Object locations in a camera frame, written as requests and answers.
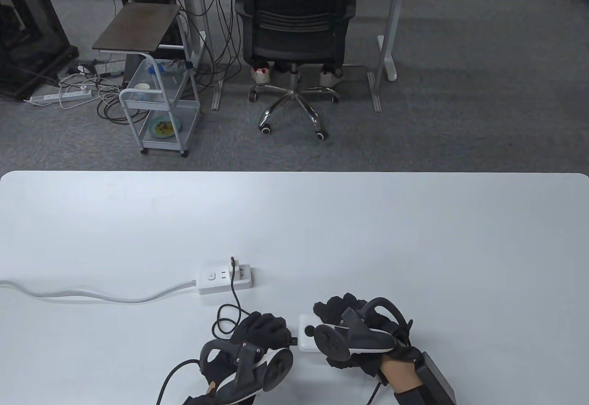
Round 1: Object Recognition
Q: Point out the person's left hand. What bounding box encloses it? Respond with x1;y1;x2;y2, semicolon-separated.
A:
184;312;298;405

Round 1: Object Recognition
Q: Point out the person's right hand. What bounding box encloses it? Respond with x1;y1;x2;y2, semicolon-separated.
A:
313;293;422;380

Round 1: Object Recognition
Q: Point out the white battery pack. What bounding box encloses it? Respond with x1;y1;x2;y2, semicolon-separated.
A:
298;315;329;353

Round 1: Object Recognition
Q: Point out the black charging cable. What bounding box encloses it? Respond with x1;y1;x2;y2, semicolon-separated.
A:
213;257;299;347

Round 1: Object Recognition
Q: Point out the short white power strip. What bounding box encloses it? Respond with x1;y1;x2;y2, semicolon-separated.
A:
197;264;253;293

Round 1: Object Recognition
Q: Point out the grey power strip cord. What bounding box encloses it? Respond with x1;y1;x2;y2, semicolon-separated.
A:
0;278;199;303

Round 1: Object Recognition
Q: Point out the person's right forearm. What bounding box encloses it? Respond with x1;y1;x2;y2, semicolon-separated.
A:
380;357;431;405

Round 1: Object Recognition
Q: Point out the black and white hand controller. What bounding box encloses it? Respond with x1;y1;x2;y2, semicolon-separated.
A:
199;340;294;403
305;298;412;364

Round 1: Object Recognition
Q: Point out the green plate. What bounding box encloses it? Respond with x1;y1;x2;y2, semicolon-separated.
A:
146;117;183;139

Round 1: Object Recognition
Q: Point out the white rolling cart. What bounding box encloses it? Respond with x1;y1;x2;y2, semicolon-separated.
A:
119;53;202;158

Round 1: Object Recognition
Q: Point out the clear bottle blue cap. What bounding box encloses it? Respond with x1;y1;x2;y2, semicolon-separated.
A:
147;61;191;75

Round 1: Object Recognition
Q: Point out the black mesh office chair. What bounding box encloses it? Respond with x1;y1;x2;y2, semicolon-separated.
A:
235;0;357;141

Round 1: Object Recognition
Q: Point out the long white power strip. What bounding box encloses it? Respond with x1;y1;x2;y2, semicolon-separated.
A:
24;88;92;105

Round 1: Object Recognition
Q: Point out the dark brown side table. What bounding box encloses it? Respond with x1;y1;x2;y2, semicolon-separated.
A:
92;2;194;72

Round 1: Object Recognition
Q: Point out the black equipment stand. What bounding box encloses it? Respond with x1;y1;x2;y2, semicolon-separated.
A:
0;0;80;102

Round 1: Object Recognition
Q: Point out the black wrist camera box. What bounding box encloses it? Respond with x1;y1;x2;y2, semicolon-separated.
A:
416;351;457;405

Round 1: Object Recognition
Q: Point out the tangle of mixed cables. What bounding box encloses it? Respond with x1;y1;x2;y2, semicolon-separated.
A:
60;60;139;125

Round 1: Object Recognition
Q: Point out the bundle of black cables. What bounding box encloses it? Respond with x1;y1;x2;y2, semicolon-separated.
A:
175;0;244;88

